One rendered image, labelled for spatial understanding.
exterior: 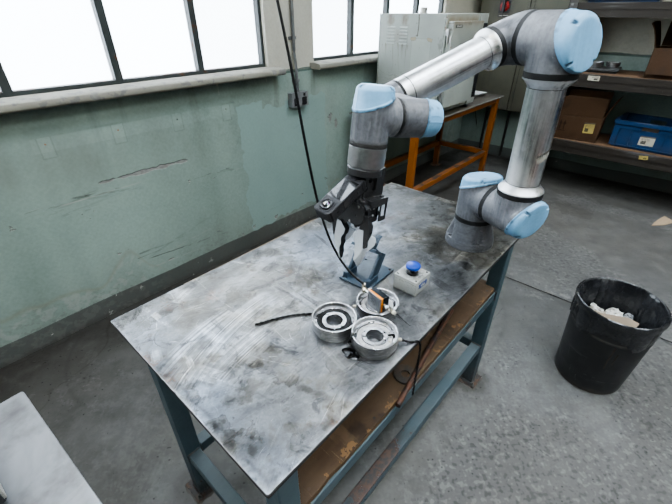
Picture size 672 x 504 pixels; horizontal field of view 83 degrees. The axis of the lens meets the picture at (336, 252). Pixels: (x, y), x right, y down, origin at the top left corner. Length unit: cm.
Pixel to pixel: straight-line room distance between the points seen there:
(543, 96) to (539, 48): 10
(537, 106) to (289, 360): 81
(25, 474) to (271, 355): 52
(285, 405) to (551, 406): 142
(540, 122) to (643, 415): 147
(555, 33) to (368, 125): 46
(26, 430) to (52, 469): 14
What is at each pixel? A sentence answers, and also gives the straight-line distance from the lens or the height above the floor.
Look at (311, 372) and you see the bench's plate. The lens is 84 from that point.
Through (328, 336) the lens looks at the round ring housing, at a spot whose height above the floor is 83.
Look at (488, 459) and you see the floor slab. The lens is 175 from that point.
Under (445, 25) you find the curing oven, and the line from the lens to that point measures 294.
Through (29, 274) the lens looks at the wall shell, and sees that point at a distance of 227.
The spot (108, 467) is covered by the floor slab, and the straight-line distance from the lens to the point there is 184.
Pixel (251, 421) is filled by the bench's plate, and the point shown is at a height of 80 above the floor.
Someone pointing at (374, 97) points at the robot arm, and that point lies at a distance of 73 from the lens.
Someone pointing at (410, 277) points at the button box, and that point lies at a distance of 103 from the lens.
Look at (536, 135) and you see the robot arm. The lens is 106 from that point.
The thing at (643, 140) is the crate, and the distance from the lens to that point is 416.
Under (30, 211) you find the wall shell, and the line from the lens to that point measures 216.
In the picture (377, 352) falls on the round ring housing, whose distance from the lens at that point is 84.
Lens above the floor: 144
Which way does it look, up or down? 32 degrees down
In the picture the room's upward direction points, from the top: straight up
